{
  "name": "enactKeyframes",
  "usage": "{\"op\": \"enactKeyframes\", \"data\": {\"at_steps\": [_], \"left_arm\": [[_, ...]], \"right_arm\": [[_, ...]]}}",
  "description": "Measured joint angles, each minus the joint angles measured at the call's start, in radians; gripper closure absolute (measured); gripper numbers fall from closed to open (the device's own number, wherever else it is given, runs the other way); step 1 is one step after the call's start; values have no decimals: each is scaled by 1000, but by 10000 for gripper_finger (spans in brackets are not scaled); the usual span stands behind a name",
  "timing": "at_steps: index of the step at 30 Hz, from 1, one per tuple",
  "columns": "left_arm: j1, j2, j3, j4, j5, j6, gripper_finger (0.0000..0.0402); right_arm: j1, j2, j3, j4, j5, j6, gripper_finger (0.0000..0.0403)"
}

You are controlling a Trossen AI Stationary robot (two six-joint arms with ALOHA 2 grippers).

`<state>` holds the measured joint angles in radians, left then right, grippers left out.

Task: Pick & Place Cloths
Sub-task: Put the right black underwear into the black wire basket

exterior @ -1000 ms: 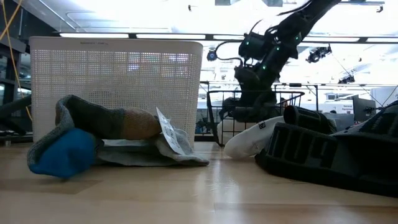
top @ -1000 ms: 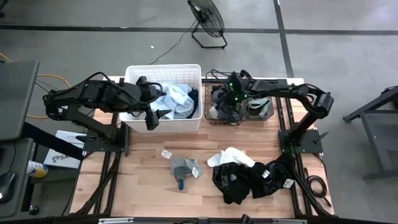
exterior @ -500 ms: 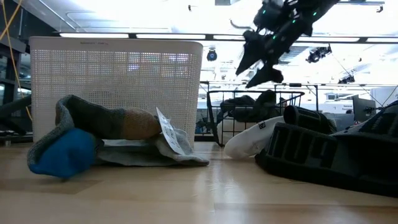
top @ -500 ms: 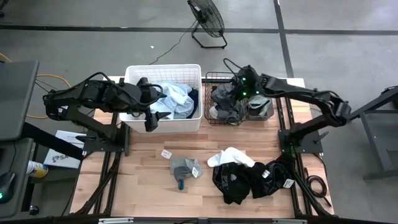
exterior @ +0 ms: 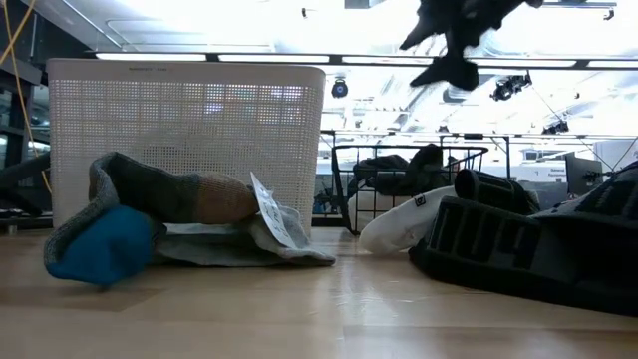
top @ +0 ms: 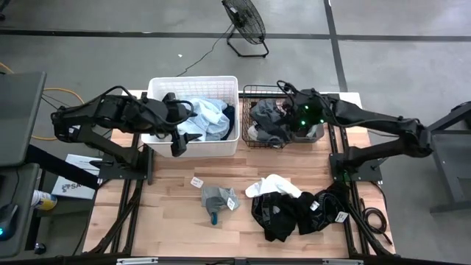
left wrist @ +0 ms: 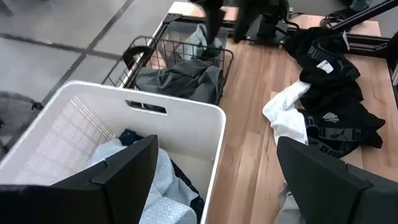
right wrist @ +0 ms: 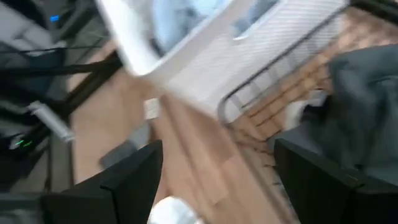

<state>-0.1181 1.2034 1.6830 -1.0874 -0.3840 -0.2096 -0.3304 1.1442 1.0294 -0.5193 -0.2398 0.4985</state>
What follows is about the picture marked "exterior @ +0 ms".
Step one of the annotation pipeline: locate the black wire basket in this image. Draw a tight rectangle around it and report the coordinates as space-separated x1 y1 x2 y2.
331 144 490 236

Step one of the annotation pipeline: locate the grey knit sock blue toe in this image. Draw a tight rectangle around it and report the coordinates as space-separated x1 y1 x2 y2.
43 151 261 289

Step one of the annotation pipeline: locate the black shirt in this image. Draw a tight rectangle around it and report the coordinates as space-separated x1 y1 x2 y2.
352 154 413 196

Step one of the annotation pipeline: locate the yellow power cable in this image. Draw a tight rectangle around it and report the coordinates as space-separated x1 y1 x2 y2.
0 0 54 195

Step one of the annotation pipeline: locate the white sock black logo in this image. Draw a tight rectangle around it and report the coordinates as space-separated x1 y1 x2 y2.
357 184 459 256

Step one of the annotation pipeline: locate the grey felt storage bin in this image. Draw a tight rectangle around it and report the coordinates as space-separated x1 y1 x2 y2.
517 179 570 213

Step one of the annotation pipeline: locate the white paper tag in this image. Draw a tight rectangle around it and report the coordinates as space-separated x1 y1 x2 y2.
247 171 299 250

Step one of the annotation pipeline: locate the black background monitor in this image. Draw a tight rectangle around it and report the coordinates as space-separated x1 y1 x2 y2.
564 153 605 196

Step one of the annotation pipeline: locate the black hanging camera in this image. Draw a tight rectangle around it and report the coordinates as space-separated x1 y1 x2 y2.
330 77 350 100

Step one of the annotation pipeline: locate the black overhead light beam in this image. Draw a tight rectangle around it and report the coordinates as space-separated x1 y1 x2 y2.
83 49 638 71

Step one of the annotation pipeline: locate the black ceiling camera cluster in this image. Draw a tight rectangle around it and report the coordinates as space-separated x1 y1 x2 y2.
489 71 533 103

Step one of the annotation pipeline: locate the light grey cloth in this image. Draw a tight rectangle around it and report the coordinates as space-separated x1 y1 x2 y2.
149 203 338 268

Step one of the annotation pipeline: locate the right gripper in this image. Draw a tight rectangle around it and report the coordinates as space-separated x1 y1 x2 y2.
398 0 544 93

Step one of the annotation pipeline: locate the dark grey shirt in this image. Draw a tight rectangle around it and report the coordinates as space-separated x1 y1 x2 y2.
406 143 453 196

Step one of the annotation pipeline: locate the black metal rig frame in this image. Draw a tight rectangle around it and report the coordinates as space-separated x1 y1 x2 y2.
0 151 54 235

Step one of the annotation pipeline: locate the white plastic laundry basket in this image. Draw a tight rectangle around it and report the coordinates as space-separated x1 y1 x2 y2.
46 58 328 231

